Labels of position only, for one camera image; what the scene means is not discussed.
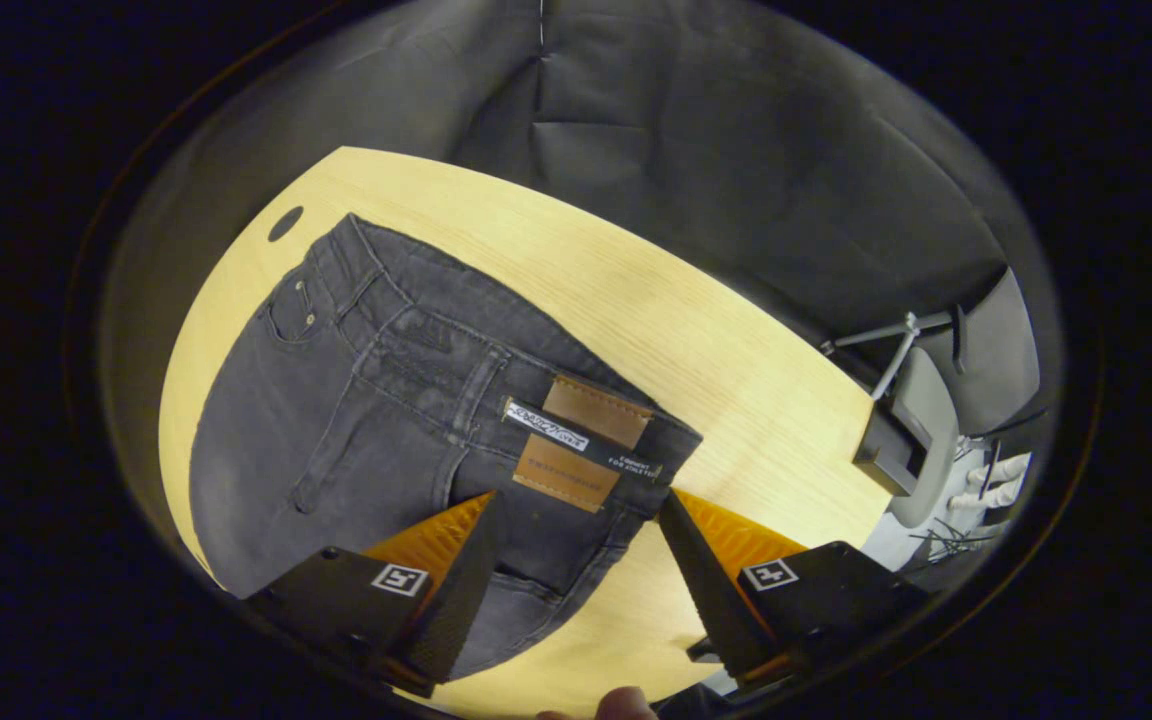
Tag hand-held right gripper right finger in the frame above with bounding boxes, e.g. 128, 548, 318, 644
656, 489, 933, 687

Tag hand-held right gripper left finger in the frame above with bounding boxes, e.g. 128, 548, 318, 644
246, 490, 505, 699

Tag black jeans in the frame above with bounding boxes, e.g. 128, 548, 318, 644
188, 213, 705, 681

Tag grey chair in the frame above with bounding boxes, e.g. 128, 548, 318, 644
853, 345, 963, 530

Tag metal stand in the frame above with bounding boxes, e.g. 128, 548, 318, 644
820, 311, 957, 403

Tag black cables bundle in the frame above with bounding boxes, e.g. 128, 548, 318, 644
908, 518, 999, 564

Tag white cables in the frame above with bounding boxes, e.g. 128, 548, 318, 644
946, 453, 1033, 513

